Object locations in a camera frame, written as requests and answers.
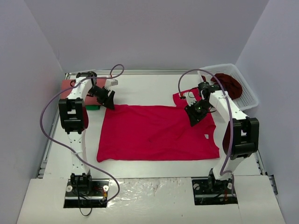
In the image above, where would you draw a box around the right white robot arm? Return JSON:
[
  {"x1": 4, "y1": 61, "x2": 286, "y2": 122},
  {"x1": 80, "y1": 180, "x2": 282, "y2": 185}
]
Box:
[{"x1": 183, "y1": 82, "x2": 259, "y2": 193}]

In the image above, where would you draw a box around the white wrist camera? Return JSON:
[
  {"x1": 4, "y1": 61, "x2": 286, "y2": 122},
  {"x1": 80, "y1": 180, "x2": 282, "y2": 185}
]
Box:
[
  {"x1": 105, "y1": 78, "x2": 118, "y2": 90},
  {"x1": 180, "y1": 91, "x2": 199, "y2": 107}
]

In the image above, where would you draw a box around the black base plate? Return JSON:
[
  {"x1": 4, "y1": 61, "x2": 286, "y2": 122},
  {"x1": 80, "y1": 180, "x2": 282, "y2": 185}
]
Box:
[
  {"x1": 192, "y1": 177, "x2": 238, "y2": 206},
  {"x1": 64, "y1": 179, "x2": 109, "y2": 208}
]

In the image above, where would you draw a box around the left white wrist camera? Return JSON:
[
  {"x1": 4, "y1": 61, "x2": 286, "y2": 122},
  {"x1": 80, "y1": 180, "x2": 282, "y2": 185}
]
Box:
[{"x1": 105, "y1": 78, "x2": 118, "y2": 90}]

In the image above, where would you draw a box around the folded green shirt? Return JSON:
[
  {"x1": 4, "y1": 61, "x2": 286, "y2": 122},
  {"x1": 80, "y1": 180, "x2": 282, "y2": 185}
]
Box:
[{"x1": 85, "y1": 105, "x2": 100, "y2": 111}]

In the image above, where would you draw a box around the bright red t shirt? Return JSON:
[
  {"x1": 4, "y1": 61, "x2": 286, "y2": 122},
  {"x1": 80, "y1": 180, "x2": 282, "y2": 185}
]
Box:
[{"x1": 96, "y1": 93, "x2": 220, "y2": 162}]

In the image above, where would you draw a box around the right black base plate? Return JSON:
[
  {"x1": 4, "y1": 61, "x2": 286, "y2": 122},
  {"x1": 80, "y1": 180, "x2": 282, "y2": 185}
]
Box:
[{"x1": 192, "y1": 177, "x2": 238, "y2": 206}]

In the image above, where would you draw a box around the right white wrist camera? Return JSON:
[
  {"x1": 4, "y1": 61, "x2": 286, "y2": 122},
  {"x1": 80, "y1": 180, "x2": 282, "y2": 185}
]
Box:
[{"x1": 180, "y1": 91, "x2": 199, "y2": 107}]

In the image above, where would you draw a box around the dark red t shirt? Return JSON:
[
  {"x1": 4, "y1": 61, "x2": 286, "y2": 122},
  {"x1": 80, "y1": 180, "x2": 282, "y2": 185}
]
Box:
[{"x1": 215, "y1": 73, "x2": 242, "y2": 100}]

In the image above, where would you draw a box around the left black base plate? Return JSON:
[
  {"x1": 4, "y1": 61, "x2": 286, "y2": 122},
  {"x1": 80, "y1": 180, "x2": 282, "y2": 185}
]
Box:
[{"x1": 64, "y1": 179, "x2": 109, "y2": 208}]

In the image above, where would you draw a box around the folded salmon pink shirt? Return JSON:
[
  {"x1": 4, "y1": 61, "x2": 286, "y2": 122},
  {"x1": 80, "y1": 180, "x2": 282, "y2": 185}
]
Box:
[{"x1": 59, "y1": 79, "x2": 109, "y2": 106}]

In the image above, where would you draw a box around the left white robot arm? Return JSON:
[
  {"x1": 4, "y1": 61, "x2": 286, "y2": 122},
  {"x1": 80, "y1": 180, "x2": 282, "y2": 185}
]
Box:
[{"x1": 58, "y1": 71, "x2": 115, "y2": 195}]

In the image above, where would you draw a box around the white plastic basket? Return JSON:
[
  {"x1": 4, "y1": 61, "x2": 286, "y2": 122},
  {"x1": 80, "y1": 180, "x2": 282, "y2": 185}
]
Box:
[{"x1": 202, "y1": 63, "x2": 259, "y2": 111}]

